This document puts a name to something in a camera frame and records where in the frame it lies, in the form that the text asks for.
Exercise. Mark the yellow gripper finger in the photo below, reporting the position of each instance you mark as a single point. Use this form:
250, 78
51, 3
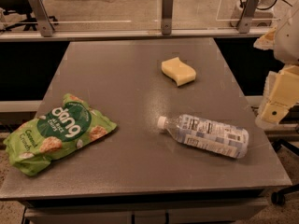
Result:
280, 94
266, 41

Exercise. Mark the clear plastic water bottle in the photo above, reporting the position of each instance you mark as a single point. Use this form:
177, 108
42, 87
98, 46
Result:
220, 138

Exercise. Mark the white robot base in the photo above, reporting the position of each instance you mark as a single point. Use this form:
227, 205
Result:
263, 17

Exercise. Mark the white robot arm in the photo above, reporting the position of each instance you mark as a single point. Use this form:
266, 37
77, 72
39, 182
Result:
286, 47

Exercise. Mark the green rice chip bag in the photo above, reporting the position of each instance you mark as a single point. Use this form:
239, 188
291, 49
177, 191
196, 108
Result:
65, 129

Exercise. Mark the yellow sponge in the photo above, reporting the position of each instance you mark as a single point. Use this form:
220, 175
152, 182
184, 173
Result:
180, 72

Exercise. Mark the black office chair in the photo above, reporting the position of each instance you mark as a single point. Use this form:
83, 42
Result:
21, 7

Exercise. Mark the right metal rail bracket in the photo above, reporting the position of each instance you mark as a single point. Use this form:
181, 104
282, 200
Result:
247, 16

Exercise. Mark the metal rail bracket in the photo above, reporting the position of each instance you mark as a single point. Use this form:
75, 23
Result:
247, 16
166, 19
43, 22

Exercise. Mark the middle metal rail bracket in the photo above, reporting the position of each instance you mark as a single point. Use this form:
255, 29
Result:
166, 19

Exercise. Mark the left metal rail bracket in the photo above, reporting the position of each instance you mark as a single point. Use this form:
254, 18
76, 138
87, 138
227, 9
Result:
43, 22

